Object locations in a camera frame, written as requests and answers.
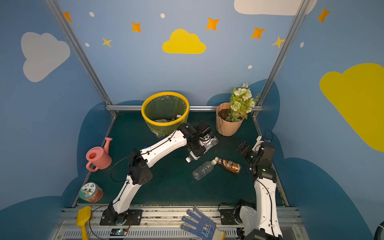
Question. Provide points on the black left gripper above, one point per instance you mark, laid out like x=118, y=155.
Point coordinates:
x=197, y=149

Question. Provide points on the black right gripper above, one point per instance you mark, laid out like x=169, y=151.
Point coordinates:
x=245, y=151

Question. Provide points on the white label large clear bottle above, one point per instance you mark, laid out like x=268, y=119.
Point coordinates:
x=197, y=151

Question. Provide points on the clear slim white cap bottle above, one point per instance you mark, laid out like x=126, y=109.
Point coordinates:
x=177, y=117

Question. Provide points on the purple grape label bottle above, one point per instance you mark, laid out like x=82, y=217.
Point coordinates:
x=162, y=121

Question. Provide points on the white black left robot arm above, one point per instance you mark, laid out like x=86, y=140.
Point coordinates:
x=140, y=164

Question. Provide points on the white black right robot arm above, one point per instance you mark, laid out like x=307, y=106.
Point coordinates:
x=261, y=222

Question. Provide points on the yellow rimmed waste bin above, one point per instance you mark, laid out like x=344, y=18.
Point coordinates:
x=165, y=105

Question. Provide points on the brown tea bottle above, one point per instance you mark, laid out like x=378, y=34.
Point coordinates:
x=229, y=165

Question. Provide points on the peach plastic flower pot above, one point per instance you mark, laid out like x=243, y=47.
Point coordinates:
x=223, y=127

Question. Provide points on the white green artificial flowers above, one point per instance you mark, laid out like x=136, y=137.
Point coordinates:
x=242, y=101

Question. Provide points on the blue dotted work glove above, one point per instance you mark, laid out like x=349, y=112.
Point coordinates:
x=200, y=226

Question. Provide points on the pink watering can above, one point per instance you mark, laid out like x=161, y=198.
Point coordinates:
x=98, y=158

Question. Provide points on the round jar printed lid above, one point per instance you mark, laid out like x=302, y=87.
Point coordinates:
x=91, y=192

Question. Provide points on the yellow toy shovel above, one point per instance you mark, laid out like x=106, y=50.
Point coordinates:
x=83, y=216

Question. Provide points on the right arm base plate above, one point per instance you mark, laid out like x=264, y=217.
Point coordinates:
x=230, y=217

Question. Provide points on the aluminium frame back bar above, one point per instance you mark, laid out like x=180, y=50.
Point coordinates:
x=119, y=108

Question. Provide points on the aluminium front rail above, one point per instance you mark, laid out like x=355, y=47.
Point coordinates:
x=154, y=223

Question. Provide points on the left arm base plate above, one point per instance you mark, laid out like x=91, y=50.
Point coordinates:
x=132, y=216

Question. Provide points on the aluminium frame right post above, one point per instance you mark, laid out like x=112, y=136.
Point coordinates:
x=291, y=34

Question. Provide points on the aluminium frame post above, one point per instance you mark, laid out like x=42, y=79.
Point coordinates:
x=291, y=34
x=57, y=12

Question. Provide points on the aluminium frame left post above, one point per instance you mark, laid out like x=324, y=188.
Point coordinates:
x=57, y=12

